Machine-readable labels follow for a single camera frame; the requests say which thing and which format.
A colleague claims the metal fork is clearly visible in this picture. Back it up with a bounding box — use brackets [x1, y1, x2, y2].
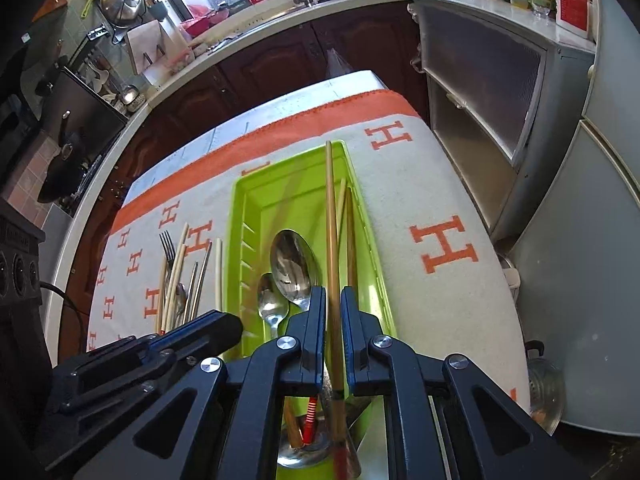
[159, 231, 188, 331]

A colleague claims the grey metal stove panel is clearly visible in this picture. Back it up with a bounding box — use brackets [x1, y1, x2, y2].
[45, 67, 128, 161]

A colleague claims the large metal spoon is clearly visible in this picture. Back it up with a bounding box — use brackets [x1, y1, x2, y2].
[270, 229, 325, 313]

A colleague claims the small steel stovetop pot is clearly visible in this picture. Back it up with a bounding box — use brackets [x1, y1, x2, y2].
[120, 85, 146, 111]

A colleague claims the white container red label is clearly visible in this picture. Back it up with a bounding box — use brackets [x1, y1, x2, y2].
[555, 0, 596, 38]

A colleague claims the white cutting board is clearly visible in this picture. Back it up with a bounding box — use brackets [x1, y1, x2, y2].
[127, 20, 193, 78]

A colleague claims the pile of cutlery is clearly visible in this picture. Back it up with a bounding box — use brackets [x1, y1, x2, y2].
[156, 222, 190, 335]

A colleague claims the brown wooden chopstick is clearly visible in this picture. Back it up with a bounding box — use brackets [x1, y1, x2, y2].
[346, 197, 359, 289]
[324, 140, 351, 480]

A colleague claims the black cable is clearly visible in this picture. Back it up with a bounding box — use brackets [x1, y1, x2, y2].
[39, 282, 91, 361]

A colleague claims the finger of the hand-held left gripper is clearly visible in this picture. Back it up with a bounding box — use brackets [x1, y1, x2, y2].
[50, 311, 246, 413]

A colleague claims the large stainless steel pot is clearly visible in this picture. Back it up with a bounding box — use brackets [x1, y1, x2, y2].
[100, 0, 146, 26]

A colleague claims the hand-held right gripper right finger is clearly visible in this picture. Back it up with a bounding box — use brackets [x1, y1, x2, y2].
[341, 285, 591, 480]

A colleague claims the grey refrigerator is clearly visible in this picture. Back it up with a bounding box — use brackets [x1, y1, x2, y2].
[490, 0, 640, 436]

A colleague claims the pink plastic basin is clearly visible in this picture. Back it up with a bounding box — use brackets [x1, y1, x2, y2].
[180, 7, 231, 38]

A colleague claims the wooden-handled metal spoon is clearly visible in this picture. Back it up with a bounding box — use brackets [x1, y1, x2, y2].
[256, 272, 307, 451]

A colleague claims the orange white printed blanket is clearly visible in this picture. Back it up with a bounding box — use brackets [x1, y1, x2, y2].
[85, 89, 531, 413]

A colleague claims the metal pot on floor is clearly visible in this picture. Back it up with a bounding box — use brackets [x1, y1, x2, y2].
[522, 340, 566, 436]

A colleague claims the white kitchen countertop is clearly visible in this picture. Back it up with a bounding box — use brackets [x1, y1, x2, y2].
[42, 0, 596, 341]

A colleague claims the bamboo chopstick red striped end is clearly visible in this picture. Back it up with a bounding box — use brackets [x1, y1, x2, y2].
[303, 177, 348, 446]
[214, 238, 223, 313]
[165, 243, 188, 332]

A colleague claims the green plastic utensil tray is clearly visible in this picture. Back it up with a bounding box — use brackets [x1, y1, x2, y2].
[220, 140, 398, 480]

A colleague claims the grey frosted-door cabinet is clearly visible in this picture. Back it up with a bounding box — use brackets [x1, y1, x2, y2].
[407, 0, 598, 241]

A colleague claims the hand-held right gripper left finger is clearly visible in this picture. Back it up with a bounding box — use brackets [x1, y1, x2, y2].
[82, 285, 328, 480]

